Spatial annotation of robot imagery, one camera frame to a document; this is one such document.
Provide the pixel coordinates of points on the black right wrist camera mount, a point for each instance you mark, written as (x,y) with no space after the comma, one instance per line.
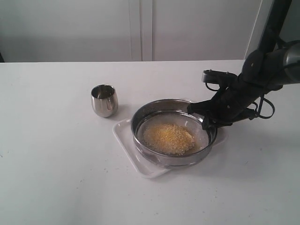
(222,79)

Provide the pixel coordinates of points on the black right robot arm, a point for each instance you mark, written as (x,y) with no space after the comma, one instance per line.
(274,64)

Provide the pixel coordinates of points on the stainless steel cup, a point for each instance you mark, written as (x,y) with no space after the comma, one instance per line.
(104,100)

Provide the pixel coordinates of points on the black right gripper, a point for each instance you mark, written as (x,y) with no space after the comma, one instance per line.
(228,107)

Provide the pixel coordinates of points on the round steel mesh sieve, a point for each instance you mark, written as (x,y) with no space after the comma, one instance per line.
(167,135)

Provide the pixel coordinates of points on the white rectangular tray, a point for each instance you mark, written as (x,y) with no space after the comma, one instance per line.
(151,164)

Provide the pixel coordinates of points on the white cabinet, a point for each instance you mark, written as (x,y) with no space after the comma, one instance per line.
(130,30)

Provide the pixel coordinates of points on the yellow grain mixture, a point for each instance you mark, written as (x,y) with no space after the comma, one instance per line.
(169,139)

